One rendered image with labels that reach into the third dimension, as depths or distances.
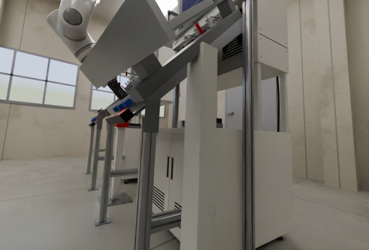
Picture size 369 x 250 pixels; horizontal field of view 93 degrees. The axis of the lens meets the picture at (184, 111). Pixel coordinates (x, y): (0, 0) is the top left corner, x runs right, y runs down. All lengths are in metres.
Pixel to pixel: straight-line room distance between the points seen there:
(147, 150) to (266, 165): 0.69
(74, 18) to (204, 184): 0.57
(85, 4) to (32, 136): 3.90
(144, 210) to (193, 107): 0.35
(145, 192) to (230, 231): 0.47
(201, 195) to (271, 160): 0.70
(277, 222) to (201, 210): 0.79
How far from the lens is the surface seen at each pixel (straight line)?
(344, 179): 2.96
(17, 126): 4.43
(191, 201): 0.47
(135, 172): 1.38
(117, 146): 1.66
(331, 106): 2.96
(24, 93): 4.45
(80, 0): 0.67
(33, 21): 4.88
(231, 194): 0.89
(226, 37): 0.94
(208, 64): 0.47
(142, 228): 0.64
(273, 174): 1.12
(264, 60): 1.13
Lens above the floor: 0.59
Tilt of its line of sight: 7 degrees up
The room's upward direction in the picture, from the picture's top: 2 degrees clockwise
